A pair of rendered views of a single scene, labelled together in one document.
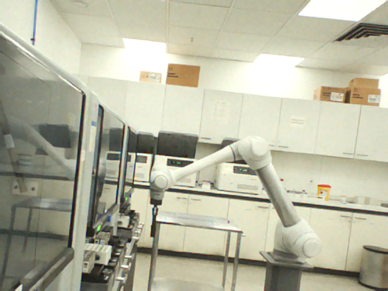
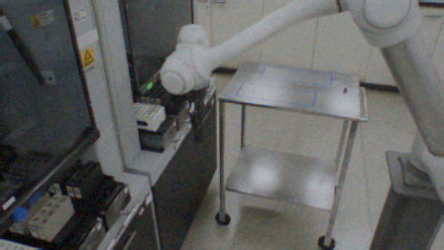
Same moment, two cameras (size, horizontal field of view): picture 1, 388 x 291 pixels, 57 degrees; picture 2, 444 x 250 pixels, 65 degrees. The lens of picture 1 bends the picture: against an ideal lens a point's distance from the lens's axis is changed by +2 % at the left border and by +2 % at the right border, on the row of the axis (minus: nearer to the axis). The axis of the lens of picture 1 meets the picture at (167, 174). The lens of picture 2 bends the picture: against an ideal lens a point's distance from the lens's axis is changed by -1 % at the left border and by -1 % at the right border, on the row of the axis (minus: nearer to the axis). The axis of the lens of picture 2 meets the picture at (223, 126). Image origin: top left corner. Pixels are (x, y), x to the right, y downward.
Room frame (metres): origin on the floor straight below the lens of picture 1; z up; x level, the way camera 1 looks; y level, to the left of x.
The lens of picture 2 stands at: (1.06, -0.35, 1.54)
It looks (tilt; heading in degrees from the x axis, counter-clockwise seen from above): 32 degrees down; 16
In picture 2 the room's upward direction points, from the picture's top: straight up
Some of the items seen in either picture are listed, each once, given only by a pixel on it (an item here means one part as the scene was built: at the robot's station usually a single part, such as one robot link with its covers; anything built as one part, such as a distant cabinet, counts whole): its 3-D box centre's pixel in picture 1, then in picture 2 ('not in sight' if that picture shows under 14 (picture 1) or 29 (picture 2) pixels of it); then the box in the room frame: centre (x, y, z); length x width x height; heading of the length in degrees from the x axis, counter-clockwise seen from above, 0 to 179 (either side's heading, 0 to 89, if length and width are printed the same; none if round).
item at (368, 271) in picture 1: (375, 267); not in sight; (4.18, -2.57, 0.23); 0.38 x 0.31 x 0.46; 0
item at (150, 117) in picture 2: (103, 220); (126, 115); (2.12, 0.35, 0.83); 0.30 x 0.10 x 0.06; 90
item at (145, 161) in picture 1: (132, 155); not in sight; (4.72, 0.49, 1.22); 0.62 x 0.56 x 0.64; 179
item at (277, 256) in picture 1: (284, 253); (428, 166); (2.24, -0.80, 0.73); 0.22 x 0.18 x 0.06; 0
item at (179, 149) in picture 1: (175, 158); not in sight; (4.72, -0.09, 1.24); 0.62 x 0.56 x 0.69; 1
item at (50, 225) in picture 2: (104, 242); (55, 218); (1.56, 0.25, 0.85); 0.12 x 0.02 x 0.06; 1
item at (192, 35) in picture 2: (159, 176); (192, 50); (2.10, 0.05, 1.14); 0.13 x 0.11 x 0.16; 5
